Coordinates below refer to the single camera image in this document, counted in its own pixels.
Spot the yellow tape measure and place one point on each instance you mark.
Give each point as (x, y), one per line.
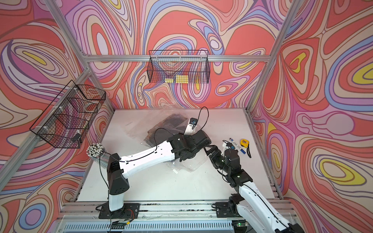
(246, 144)

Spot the black wire basket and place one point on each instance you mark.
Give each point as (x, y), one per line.
(66, 121)
(168, 63)

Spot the black wire basket left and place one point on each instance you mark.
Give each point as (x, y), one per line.
(66, 121)

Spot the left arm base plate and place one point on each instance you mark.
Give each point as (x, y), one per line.
(129, 211)

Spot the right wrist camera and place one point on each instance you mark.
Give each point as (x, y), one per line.
(228, 146)

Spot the yellow sticky note blocks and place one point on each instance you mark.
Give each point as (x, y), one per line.
(178, 79)

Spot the clear plastic vacuum bag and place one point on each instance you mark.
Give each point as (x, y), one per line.
(138, 132)

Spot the blue white marker pen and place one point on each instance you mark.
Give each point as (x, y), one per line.
(237, 146)

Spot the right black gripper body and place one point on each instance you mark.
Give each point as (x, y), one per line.
(218, 160)

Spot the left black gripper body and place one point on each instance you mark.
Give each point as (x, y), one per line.
(193, 155)

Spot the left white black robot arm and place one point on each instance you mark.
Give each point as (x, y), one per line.
(119, 169)

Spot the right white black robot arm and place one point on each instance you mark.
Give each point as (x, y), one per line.
(248, 202)

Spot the black wire basket back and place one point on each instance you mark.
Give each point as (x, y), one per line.
(168, 63)

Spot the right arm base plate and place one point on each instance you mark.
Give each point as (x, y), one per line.
(226, 209)

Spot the bundle of white sticks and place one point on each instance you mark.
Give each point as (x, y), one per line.
(99, 154)

